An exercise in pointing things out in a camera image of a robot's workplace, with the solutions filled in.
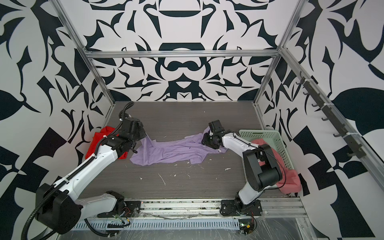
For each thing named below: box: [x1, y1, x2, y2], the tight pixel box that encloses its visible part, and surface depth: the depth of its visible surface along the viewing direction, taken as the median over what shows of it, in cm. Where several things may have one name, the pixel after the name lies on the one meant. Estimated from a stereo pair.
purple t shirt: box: [130, 127, 228, 166], surface depth 93 cm
